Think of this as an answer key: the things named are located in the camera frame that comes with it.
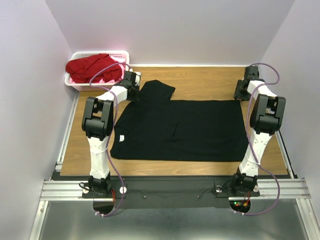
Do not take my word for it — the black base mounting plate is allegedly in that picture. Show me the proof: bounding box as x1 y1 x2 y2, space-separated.
49 175 261 210

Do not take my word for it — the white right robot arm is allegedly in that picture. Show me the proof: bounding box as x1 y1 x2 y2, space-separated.
230 63 287 195

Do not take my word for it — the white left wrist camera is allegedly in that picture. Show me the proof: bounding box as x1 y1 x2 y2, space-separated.
134 71 142 85

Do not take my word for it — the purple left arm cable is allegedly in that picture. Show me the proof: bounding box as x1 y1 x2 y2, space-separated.
88 61 134 218

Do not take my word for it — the black t shirt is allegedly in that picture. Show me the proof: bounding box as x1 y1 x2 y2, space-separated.
110 80 249 162

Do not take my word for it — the aluminium frame rail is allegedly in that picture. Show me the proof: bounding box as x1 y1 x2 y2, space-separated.
29 91 82 240

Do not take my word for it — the red t shirt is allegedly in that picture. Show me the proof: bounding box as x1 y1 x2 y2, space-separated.
65 53 123 83

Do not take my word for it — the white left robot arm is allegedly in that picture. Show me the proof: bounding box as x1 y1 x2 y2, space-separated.
80 71 141 198

